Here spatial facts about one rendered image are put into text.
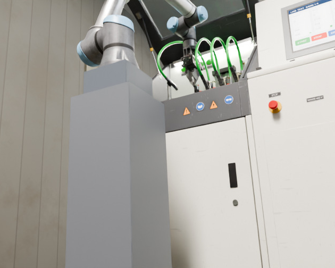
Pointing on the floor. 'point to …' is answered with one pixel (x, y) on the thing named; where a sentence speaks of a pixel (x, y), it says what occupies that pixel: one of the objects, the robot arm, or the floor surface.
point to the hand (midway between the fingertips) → (193, 83)
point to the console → (300, 150)
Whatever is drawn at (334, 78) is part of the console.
